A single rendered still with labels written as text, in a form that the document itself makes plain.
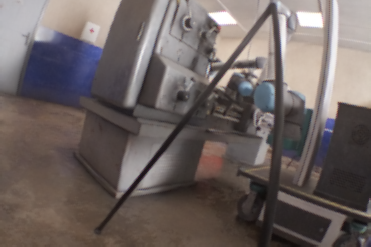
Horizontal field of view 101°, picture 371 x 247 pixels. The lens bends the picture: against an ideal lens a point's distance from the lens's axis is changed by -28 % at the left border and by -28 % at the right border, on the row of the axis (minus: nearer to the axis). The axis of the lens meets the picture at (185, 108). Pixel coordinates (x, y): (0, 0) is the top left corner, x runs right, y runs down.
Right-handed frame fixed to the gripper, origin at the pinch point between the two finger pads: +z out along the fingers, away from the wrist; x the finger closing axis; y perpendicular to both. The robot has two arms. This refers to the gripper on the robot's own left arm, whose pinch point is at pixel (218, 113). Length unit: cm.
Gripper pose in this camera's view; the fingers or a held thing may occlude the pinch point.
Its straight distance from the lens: 159.7
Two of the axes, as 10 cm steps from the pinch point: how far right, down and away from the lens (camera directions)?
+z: -3.9, 8.4, 3.9
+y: -4.5, -5.4, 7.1
